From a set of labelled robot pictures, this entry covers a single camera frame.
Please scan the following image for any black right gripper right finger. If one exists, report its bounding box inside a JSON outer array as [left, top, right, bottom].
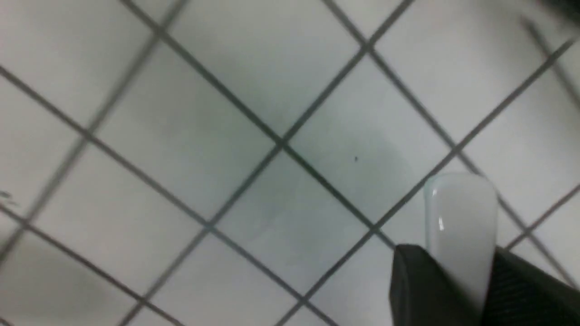
[[481, 248, 580, 326]]

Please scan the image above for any white grid tablecloth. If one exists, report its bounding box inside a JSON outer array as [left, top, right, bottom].
[[1, 0, 579, 326]]

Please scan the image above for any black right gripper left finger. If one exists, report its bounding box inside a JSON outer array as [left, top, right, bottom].
[[389, 244, 480, 326]]

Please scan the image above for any white ceramic spoon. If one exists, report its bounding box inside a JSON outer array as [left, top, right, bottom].
[[423, 173, 498, 316]]

